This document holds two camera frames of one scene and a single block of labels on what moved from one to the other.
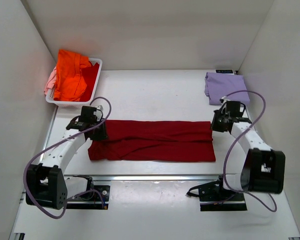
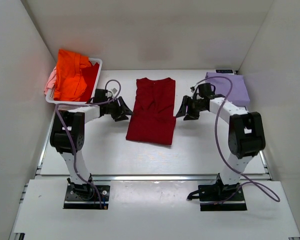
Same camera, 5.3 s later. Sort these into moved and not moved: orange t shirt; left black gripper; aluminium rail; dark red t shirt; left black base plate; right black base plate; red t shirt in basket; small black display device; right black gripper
Moved: right black gripper; dark red t shirt; left black gripper
Not moved: right black base plate; small black display device; aluminium rail; orange t shirt; red t shirt in basket; left black base plate
